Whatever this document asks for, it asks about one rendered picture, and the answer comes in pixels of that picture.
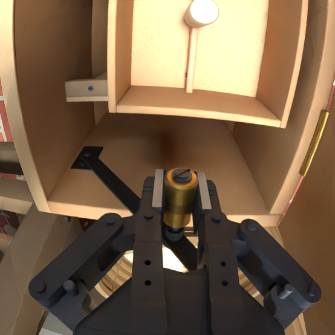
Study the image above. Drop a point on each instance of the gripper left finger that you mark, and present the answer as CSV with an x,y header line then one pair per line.
x,y
149,230

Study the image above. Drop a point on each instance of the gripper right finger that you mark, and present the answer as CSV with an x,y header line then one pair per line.
x,y
214,235

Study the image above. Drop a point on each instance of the brass knob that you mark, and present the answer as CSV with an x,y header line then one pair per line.
x,y
180,199

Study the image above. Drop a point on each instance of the black metal stay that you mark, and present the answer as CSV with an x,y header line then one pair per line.
x,y
112,178

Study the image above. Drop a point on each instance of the brown wooden chest lid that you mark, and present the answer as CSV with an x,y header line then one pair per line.
x,y
311,248

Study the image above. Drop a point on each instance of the tan wooden tool chest body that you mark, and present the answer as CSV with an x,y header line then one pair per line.
x,y
60,125

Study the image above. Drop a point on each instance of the pale wooden till runner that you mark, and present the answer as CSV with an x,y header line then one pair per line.
x,y
83,87

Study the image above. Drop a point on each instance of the tan wooden till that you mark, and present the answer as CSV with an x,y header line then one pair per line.
x,y
162,52

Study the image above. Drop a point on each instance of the brass hinge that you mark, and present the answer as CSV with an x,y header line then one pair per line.
x,y
315,141

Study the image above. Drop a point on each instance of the black stay bracket plate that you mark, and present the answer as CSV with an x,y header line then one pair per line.
x,y
90,151

